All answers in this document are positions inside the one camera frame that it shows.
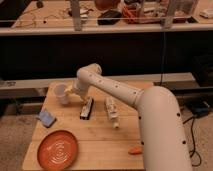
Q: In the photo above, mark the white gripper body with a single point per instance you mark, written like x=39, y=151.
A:
x=73, y=90

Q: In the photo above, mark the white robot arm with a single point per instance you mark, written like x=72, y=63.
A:
x=161, y=127

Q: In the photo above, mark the blue sponge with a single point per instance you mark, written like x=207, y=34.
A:
x=46, y=118

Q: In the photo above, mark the white tube bottle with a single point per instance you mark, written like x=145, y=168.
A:
x=112, y=112

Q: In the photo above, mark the orange plate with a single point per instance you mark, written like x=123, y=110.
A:
x=57, y=151

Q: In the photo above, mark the black object on bench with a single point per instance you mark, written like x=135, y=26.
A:
x=109, y=17

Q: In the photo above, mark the orange carrot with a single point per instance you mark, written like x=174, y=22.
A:
x=135, y=150

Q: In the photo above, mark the orange tool on bench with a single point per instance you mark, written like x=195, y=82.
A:
x=128, y=16

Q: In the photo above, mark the left metal post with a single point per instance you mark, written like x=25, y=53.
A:
x=75, y=8

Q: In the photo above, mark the metal post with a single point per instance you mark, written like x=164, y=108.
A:
x=170, y=12
x=75, y=8

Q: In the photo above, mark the right metal post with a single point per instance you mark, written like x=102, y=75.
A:
x=170, y=12

